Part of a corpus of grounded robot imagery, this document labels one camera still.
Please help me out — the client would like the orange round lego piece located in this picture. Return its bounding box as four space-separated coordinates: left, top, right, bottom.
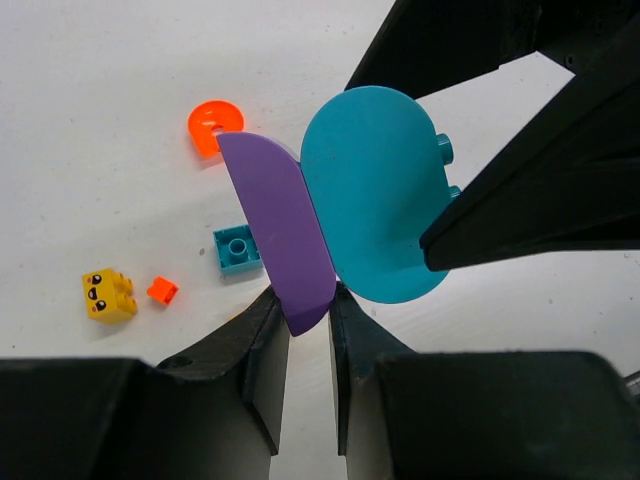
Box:
187 100 245 159

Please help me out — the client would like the yellow face lego brick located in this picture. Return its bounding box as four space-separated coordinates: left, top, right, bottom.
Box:
82 268 138 325

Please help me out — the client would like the teal rounded lego brick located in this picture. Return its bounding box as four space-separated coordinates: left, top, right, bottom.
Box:
300 86 460 304

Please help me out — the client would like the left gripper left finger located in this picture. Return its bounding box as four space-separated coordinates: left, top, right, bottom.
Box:
1 289 289 479

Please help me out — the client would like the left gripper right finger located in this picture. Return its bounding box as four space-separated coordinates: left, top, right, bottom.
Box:
329 285 639 479

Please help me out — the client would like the teal square lego brick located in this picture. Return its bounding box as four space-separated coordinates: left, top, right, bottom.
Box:
213 224 263 277

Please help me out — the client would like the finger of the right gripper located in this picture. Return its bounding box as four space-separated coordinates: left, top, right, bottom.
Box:
346 0 639 99
420 17 639 271

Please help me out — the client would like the small orange lego piece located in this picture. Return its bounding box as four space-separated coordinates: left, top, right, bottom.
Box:
146 276 179 307

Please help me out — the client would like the purple curved lego brick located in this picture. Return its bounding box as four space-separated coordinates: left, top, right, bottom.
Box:
217 132 336 336

